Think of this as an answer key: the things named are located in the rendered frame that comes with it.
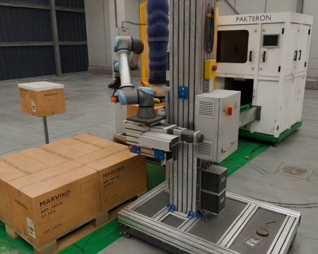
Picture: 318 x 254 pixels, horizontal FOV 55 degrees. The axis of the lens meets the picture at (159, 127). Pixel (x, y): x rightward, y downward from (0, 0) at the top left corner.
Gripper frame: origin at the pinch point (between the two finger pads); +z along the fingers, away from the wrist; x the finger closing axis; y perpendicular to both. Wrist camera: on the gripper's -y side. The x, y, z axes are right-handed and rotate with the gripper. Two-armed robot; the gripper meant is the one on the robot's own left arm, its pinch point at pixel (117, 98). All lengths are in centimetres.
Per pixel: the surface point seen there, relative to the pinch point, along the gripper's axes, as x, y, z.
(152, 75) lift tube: 0, 49, -16
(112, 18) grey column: 107, 92, -80
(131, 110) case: 13.9, 31.0, 19.1
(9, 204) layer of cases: 21, -103, 75
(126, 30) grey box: 92, 103, -65
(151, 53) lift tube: 0, 50, -39
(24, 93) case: 211, 10, 18
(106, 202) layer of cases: -19, -36, 88
